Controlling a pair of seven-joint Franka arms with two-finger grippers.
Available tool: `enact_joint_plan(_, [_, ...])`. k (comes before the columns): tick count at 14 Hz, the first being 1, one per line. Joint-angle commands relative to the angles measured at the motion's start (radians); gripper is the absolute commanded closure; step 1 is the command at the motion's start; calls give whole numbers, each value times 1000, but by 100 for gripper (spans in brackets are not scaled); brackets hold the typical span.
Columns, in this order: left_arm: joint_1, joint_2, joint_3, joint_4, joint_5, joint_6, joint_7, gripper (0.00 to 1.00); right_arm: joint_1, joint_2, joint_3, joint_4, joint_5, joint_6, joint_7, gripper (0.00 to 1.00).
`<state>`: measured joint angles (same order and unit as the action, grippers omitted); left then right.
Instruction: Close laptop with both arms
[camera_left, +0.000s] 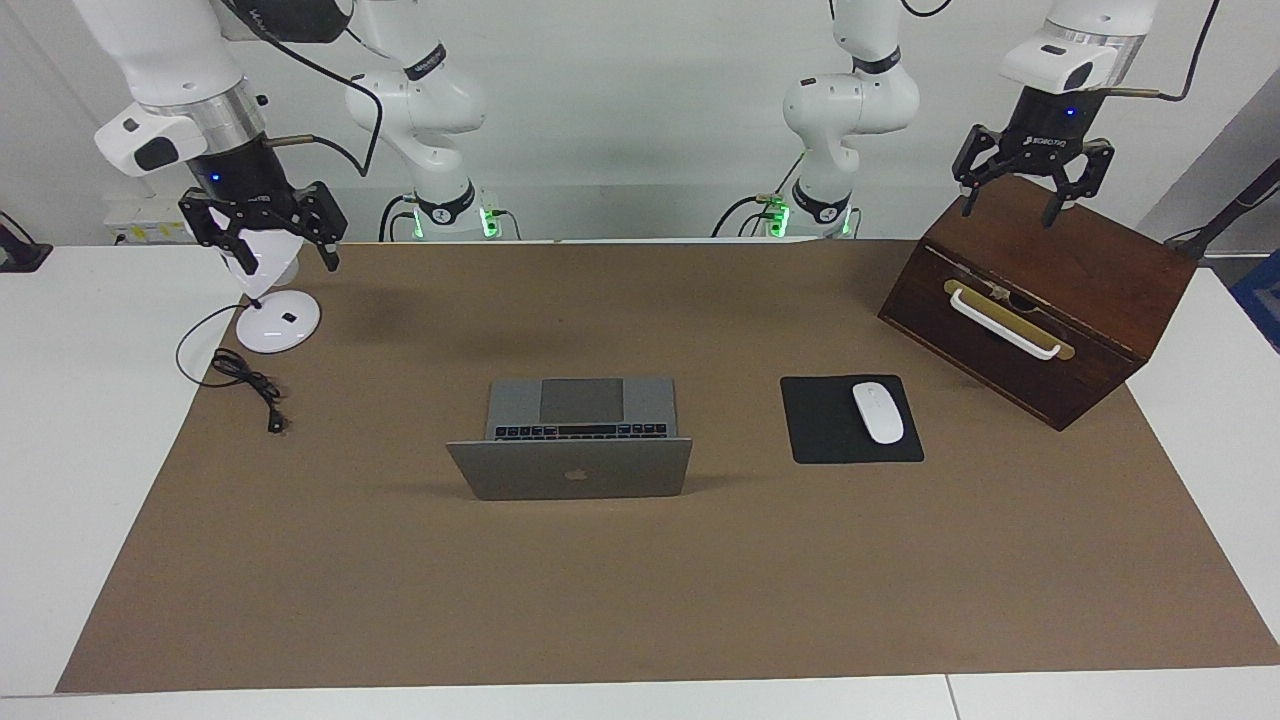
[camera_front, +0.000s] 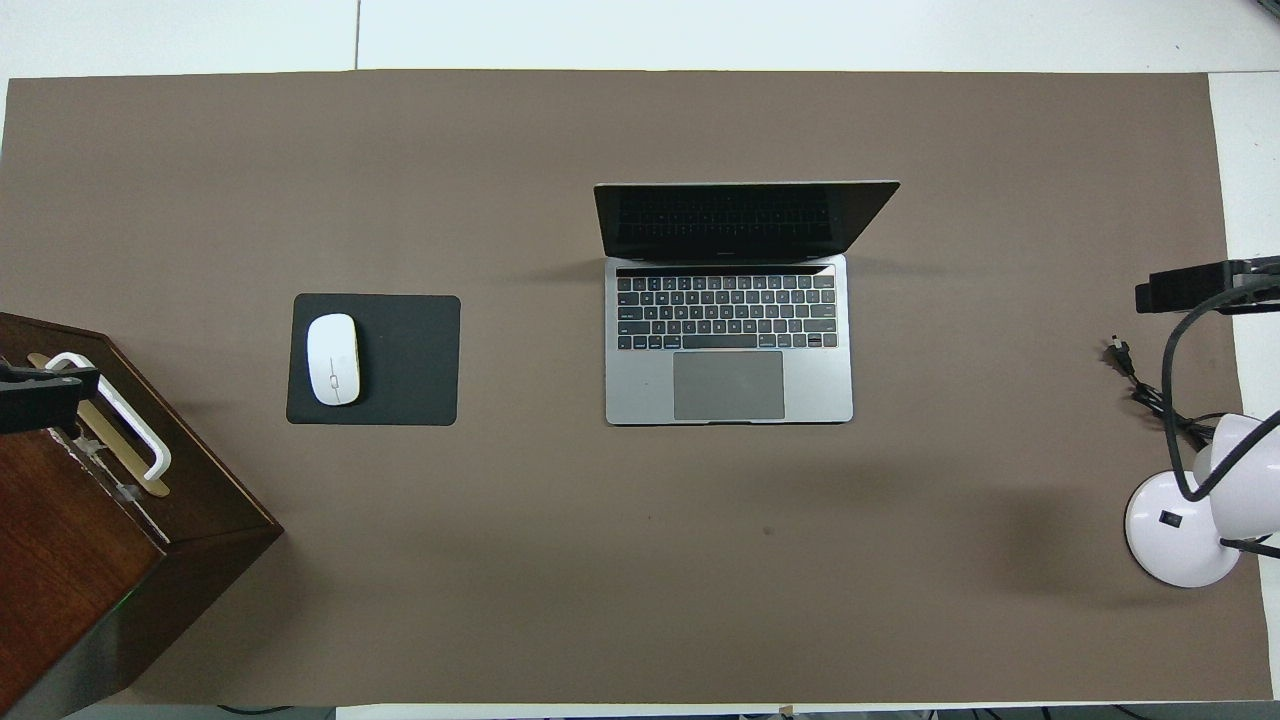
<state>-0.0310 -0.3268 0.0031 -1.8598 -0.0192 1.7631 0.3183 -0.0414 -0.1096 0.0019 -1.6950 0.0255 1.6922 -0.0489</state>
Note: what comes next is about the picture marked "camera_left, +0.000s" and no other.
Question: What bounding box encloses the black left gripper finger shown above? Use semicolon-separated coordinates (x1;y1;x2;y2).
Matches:
952;124;1010;218
1041;139;1116;230

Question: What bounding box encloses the white desk lamp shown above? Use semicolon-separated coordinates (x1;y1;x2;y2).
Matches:
215;228;323;354

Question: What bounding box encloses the black left arm base cable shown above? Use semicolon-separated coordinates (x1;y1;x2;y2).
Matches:
711;150;811;239

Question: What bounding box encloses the white box handle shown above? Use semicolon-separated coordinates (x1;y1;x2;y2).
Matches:
948;287;1063;360

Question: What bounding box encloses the blue bin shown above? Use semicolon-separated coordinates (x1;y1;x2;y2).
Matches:
1230;250;1280;353

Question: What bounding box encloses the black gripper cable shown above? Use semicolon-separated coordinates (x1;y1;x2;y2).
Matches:
225;0;385;179
1100;0;1223;102

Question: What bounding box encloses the black right arm base cable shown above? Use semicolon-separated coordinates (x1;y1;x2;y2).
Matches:
377;194;421;243

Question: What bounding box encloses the brass handle plate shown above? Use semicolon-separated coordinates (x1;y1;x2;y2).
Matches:
943;279;1077;362

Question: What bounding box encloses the black lamp power cable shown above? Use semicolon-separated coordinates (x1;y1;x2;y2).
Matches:
176;303;291;436

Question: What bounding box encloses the black clamp mount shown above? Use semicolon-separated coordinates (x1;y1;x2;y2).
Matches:
0;212;53;273

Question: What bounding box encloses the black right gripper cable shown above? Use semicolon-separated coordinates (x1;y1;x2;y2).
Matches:
225;0;385;179

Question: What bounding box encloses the white power strip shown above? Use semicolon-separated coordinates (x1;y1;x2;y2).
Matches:
103;195;193;244

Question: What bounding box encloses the white computer mouse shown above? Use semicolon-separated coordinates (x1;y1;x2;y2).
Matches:
851;381;906;446

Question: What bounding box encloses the dark brown wooden box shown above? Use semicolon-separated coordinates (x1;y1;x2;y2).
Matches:
877;163;1199;432

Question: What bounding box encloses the brown table mat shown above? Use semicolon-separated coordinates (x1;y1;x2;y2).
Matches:
55;240;1280;694

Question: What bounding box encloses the black stand pole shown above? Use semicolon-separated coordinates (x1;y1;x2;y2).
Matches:
1165;160;1280;263

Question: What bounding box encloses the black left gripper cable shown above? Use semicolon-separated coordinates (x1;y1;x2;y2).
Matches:
1100;0;1223;102

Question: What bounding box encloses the black arm base cable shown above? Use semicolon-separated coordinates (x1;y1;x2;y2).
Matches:
711;150;811;239
377;194;421;243

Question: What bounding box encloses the silver grey laptop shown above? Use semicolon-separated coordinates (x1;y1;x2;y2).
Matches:
445;376;694;502

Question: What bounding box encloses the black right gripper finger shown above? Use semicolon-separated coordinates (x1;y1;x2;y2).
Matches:
294;181;350;273
179;194;259;277

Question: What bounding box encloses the black mouse pad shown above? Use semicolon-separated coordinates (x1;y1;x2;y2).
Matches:
780;375;926;466

